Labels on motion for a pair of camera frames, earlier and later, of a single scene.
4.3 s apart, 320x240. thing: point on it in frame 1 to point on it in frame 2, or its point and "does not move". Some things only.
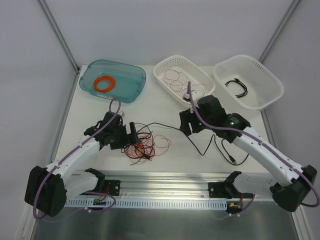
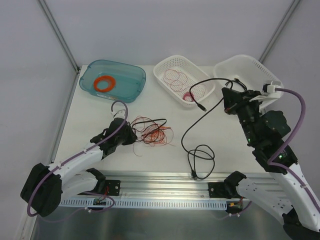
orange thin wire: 143,150 to 148,131
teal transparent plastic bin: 115,80 does not move
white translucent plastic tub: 246,86 does not move
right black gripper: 186,120 to 235,100
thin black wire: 140,158 to 151,120
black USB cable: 233,160 to 190,159
